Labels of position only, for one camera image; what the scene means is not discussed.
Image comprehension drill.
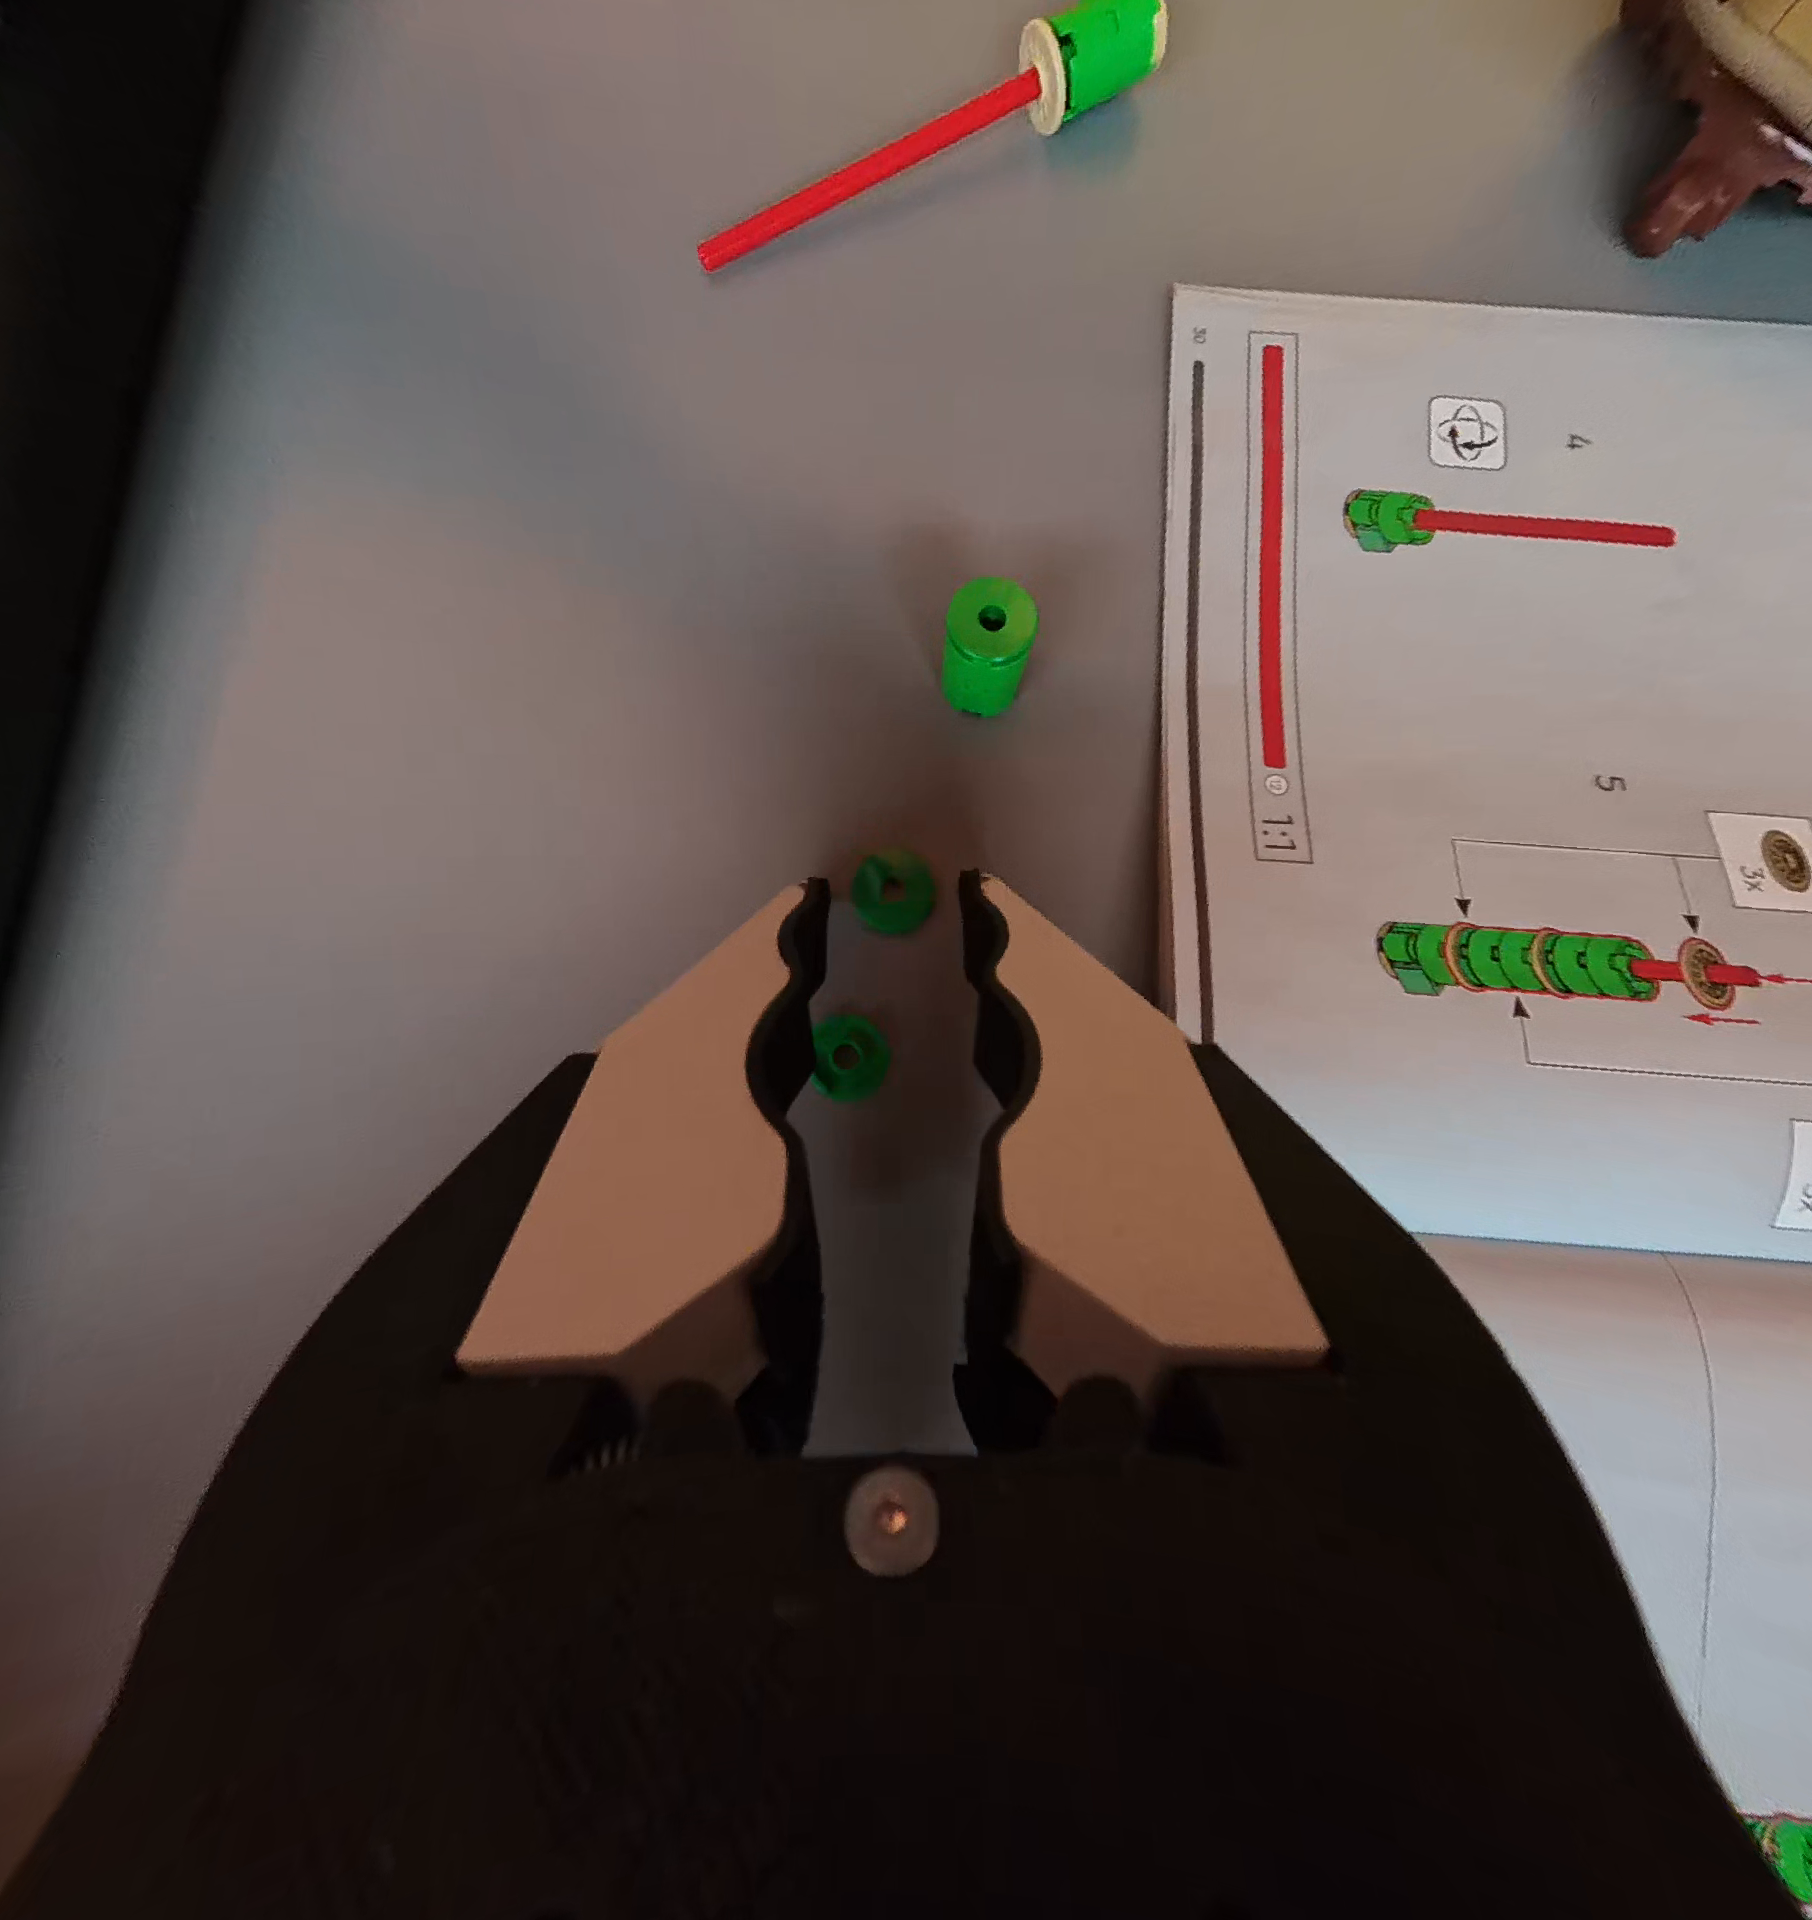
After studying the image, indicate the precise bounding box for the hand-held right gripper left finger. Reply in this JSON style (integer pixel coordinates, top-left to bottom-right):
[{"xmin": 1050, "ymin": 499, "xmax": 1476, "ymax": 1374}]
[{"xmin": 450, "ymin": 874, "xmax": 840, "ymax": 1461}]

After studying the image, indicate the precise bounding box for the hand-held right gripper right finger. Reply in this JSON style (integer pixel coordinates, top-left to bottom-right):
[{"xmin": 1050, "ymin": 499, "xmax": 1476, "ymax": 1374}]
[{"xmin": 946, "ymin": 869, "xmax": 1326, "ymax": 1457}]

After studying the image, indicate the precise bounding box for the green ring brick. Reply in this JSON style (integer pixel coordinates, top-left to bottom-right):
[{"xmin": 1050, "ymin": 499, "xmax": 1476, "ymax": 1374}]
[
  {"xmin": 806, "ymin": 1013, "xmax": 897, "ymax": 1106},
  {"xmin": 845, "ymin": 847, "xmax": 941, "ymax": 944}
]

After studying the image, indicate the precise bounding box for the green cylinder brick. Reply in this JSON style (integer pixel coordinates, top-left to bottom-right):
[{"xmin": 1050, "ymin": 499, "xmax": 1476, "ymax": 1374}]
[{"xmin": 941, "ymin": 578, "xmax": 1045, "ymax": 723}]

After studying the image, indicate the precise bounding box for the building instruction sheet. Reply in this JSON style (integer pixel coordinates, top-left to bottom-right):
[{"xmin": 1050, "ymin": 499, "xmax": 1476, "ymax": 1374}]
[{"xmin": 1157, "ymin": 284, "xmax": 1812, "ymax": 1270}]

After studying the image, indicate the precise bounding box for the white printed paper sheet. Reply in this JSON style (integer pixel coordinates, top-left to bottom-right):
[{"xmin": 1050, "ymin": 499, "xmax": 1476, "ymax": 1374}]
[{"xmin": 1665, "ymin": 1259, "xmax": 1812, "ymax": 1920}]

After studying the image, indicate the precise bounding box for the red axle with green brick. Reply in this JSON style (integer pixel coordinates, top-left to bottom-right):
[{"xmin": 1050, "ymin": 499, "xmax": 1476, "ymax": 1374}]
[{"xmin": 694, "ymin": 0, "xmax": 1174, "ymax": 279}]

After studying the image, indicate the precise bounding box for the brown model stand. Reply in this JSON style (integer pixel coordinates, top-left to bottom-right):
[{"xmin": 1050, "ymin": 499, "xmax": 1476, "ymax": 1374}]
[{"xmin": 1616, "ymin": 0, "xmax": 1812, "ymax": 262}]

